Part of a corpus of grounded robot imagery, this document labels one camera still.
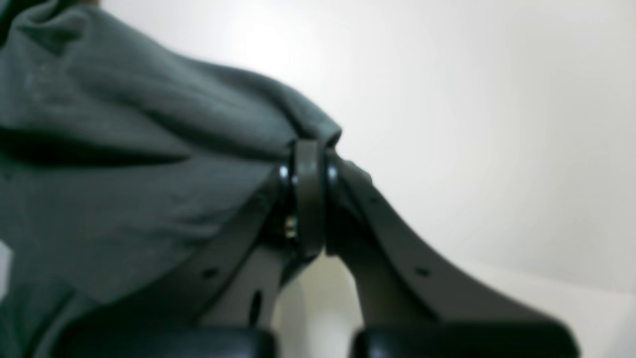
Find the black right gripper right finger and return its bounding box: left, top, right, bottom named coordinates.
left=324, top=150, right=580, bottom=358

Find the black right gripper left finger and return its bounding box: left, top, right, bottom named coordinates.
left=52, top=140, right=324, bottom=358

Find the grey t-shirt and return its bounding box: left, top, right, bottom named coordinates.
left=1, top=0, right=341, bottom=358

